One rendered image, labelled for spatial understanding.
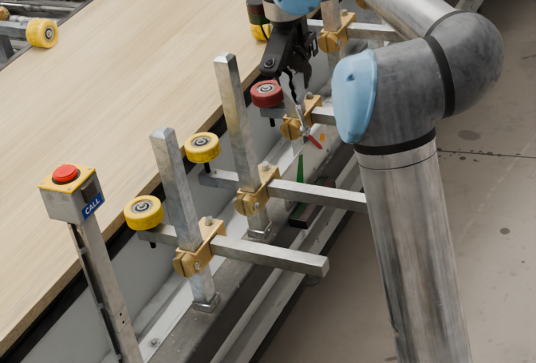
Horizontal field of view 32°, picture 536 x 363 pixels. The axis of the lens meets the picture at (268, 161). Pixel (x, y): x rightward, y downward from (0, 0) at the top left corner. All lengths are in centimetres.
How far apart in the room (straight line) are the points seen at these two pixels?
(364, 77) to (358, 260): 192
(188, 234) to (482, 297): 132
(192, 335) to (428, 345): 69
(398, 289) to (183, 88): 117
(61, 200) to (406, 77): 60
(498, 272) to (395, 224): 176
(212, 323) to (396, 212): 76
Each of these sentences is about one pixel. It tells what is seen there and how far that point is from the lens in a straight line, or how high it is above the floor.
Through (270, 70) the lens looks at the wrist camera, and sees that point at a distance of 192.
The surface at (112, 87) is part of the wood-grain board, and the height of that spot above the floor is 90.
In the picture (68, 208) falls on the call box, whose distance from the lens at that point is 154.
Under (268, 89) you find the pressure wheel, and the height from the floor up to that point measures 91.
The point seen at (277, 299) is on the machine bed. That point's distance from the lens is 279.
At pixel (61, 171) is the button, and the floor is 123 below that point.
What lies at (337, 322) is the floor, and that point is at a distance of 292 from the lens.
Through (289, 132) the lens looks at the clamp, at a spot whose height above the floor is 84.
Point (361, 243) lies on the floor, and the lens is 319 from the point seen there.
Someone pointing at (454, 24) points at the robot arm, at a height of 143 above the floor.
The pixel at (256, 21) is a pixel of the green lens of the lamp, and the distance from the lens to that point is 212.
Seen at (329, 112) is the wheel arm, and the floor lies 86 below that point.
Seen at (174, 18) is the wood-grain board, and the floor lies 90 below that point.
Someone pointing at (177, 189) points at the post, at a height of 102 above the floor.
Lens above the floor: 203
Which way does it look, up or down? 34 degrees down
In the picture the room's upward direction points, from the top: 11 degrees counter-clockwise
